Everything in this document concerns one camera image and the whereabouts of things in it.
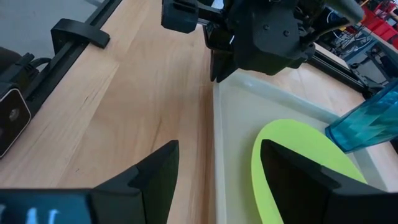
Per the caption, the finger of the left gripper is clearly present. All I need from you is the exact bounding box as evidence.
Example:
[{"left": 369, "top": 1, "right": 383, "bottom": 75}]
[
  {"left": 210, "top": 49, "right": 222, "bottom": 82},
  {"left": 219, "top": 52, "right": 239, "bottom": 83}
]

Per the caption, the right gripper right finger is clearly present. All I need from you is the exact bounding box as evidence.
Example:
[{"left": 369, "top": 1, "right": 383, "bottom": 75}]
[{"left": 260, "top": 139, "right": 398, "bottom": 224}]

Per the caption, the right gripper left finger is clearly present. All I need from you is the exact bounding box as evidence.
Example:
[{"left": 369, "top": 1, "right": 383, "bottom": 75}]
[{"left": 90, "top": 139, "right": 180, "bottom": 224}]

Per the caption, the beige plastic tray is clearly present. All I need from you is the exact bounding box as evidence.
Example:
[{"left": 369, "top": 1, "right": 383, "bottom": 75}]
[{"left": 212, "top": 68, "right": 398, "bottom": 224}]

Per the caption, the lime green plate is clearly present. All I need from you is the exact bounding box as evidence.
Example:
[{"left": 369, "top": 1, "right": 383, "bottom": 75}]
[{"left": 251, "top": 118, "right": 368, "bottom": 224}]

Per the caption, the teal faceted plastic cup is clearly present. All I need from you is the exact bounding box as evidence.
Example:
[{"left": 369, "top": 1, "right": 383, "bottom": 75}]
[{"left": 324, "top": 79, "right": 398, "bottom": 154}]

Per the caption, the red storage bin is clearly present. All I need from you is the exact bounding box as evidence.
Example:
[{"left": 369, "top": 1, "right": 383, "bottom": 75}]
[{"left": 360, "top": 2, "right": 398, "bottom": 50}]

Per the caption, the silver-edged black table camera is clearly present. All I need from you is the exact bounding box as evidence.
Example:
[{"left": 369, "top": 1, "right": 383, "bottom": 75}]
[{"left": 0, "top": 46, "right": 53, "bottom": 159}]

